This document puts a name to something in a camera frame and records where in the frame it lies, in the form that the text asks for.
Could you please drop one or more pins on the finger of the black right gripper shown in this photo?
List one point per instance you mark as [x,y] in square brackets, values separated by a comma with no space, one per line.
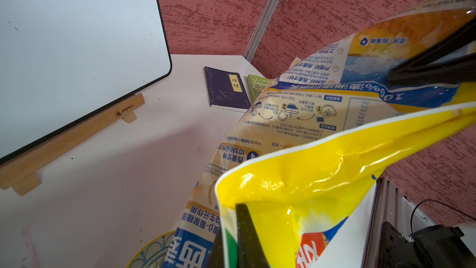
[427,68]

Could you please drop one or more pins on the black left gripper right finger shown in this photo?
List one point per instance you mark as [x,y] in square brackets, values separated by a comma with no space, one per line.
[250,252]

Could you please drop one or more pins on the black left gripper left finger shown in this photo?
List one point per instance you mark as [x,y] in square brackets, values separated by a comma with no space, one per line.
[216,256]

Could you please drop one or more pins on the yellow oats bag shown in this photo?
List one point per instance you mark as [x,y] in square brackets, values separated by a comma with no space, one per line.
[308,150]

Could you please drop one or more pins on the green illustrated book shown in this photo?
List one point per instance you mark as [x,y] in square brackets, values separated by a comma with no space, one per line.
[257,85]

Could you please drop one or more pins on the dark blue book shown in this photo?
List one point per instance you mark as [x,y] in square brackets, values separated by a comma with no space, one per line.
[226,90]

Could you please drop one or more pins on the wooden board stand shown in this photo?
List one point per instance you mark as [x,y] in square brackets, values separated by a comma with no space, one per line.
[20,173]

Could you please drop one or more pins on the aluminium frame rail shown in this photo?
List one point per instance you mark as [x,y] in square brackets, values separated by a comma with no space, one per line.
[390,205]

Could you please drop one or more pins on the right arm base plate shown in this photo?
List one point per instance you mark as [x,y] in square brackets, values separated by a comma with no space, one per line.
[395,251]

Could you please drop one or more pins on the right corner aluminium post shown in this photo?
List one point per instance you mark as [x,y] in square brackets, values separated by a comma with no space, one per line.
[260,29]

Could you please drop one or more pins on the white board black frame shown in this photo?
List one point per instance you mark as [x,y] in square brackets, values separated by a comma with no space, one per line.
[63,61]

